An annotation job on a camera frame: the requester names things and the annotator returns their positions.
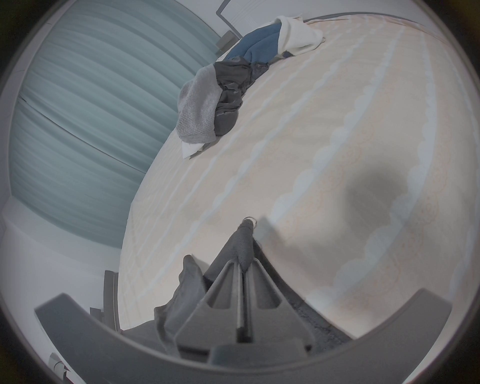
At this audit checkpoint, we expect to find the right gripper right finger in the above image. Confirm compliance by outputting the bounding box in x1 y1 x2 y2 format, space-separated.
245 258 315 352

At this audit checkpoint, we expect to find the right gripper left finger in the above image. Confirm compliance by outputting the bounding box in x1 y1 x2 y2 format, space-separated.
175 258 241 355

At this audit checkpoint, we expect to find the dark grey garment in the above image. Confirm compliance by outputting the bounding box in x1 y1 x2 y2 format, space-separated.
154 217 355 357
212 56 271 137

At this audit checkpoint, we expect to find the bed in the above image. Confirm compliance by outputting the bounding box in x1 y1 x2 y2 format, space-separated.
103 11 479 343

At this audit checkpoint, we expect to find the grey checked garment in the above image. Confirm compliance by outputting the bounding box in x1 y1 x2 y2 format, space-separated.
176 65 223 146

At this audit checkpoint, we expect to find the blue-green curtain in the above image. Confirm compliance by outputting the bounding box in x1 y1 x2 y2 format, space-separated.
8 0 226 250

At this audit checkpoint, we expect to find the blue garment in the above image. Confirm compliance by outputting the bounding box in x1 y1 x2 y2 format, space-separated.
224 22 292 65

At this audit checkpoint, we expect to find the white garment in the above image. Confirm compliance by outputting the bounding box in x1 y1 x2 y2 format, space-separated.
278 14 325 58

